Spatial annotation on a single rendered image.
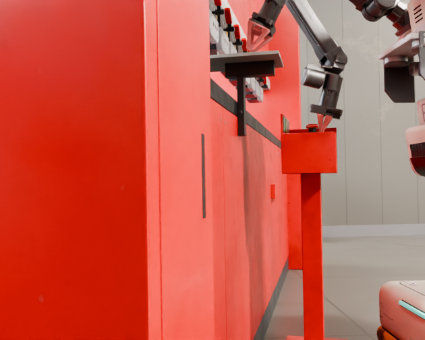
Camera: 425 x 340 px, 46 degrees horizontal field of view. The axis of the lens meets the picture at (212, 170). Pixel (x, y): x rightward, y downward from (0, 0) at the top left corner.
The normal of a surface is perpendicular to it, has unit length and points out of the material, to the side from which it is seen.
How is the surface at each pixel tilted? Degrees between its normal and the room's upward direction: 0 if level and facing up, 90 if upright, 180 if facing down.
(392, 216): 90
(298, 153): 90
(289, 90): 90
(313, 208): 90
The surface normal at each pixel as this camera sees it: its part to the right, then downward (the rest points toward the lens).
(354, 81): 0.04, -0.02
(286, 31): -0.21, -0.01
